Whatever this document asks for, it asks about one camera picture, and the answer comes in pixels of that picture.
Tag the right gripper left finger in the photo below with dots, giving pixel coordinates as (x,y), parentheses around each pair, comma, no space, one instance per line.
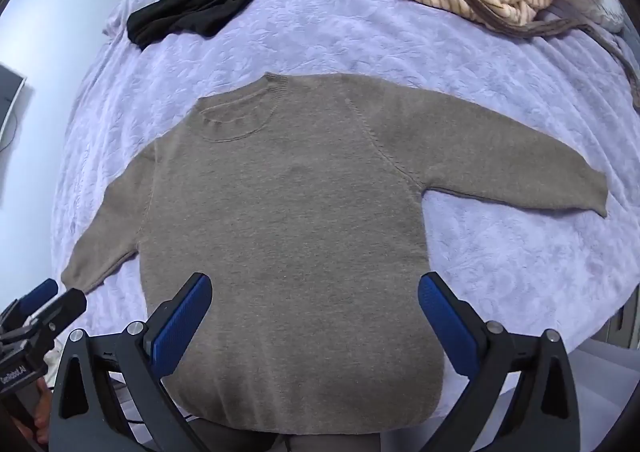
(86,413)

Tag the wall mounted television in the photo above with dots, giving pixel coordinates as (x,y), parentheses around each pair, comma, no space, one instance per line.
(11,84)

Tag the lavender embossed bedspread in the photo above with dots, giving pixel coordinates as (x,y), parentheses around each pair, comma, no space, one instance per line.
(528,270)

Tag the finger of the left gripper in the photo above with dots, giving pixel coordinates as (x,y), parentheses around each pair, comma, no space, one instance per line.
(62,312)
(37,298)

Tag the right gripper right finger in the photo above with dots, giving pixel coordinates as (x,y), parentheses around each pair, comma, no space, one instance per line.
(543,412)

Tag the taupe knit sweater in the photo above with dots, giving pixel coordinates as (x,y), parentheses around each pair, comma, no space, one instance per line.
(301,198)

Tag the person's left hand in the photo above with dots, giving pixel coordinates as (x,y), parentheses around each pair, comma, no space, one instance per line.
(41,415)

